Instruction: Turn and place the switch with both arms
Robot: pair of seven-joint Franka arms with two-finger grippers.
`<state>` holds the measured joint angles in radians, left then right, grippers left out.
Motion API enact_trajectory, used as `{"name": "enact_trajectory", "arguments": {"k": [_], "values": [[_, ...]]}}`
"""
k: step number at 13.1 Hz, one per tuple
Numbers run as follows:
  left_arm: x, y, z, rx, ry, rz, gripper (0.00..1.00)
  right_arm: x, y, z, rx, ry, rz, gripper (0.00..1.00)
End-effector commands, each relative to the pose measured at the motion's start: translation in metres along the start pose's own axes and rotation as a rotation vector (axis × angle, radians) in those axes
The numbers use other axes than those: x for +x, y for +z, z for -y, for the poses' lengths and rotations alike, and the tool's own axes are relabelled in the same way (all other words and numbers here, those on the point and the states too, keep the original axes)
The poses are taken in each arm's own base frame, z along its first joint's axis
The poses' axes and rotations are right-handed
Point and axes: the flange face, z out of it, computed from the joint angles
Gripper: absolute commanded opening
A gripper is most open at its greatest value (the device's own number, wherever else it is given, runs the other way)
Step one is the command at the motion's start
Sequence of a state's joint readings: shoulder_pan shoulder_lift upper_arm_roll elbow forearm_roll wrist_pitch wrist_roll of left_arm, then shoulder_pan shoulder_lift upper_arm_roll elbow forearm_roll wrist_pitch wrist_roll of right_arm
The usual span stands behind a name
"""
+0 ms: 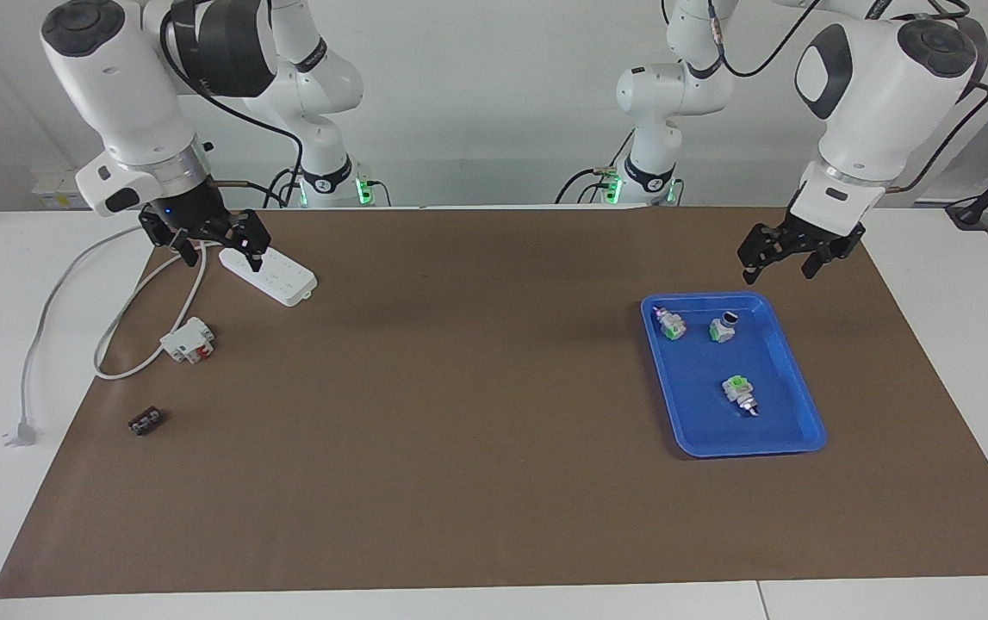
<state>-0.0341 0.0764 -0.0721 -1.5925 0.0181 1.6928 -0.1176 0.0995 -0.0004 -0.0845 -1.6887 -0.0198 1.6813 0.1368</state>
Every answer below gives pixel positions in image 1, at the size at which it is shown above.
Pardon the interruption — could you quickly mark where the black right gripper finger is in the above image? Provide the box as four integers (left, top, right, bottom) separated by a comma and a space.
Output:
139, 214, 202, 268
218, 209, 272, 275

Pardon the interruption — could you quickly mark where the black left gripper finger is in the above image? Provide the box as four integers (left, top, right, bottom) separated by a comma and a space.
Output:
736, 224, 796, 285
804, 234, 858, 279

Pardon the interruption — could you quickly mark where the white power strip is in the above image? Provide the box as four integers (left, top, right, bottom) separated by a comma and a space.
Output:
219, 244, 319, 307

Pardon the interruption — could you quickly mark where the white red circuit breaker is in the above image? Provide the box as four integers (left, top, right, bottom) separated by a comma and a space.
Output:
159, 317, 215, 364

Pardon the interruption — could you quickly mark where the blue plastic tray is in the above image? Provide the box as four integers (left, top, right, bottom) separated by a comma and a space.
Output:
640, 292, 828, 459

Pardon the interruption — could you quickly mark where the brown table mat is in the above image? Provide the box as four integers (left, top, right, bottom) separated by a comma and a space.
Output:
0, 207, 988, 599

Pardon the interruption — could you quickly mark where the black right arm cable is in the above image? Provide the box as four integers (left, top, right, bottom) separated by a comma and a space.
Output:
158, 0, 305, 208

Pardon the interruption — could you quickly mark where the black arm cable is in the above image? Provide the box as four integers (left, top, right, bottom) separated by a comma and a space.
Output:
885, 82, 988, 194
158, 0, 305, 208

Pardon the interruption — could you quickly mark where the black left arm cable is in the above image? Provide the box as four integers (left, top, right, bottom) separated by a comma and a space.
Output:
885, 82, 988, 194

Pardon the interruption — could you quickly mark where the white wall socket box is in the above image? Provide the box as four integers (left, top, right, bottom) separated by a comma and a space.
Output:
33, 168, 107, 209

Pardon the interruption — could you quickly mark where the green-based silver key switch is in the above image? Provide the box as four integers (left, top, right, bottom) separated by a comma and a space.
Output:
722, 375, 760, 420

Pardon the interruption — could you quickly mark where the white power cable with plug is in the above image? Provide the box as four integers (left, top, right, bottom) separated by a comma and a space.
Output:
3, 222, 232, 449

